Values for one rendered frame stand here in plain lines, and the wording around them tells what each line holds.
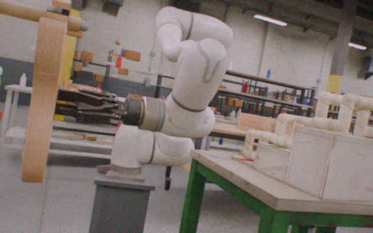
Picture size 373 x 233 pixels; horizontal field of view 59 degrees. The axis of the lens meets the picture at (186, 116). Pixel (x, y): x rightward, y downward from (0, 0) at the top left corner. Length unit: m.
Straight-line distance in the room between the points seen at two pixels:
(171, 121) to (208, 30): 0.58
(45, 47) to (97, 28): 11.37
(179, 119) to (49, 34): 0.39
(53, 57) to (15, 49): 11.30
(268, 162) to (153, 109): 0.43
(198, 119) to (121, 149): 0.77
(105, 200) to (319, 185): 0.98
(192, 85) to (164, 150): 0.83
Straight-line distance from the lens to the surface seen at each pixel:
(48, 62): 0.66
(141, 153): 1.59
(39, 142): 0.73
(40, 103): 0.72
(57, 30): 0.64
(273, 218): 0.87
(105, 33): 12.02
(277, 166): 1.06
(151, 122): 0.86
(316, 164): 0.95
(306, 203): 0.89
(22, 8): 0.84
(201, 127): 0.90
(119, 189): 1.57
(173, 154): 1.61
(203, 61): 0.77
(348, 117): 0.96
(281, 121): 1.13
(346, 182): 0.98
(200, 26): 1.35
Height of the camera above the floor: 1.12
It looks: 3 degrees down
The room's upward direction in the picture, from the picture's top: 10 degrees clockwise
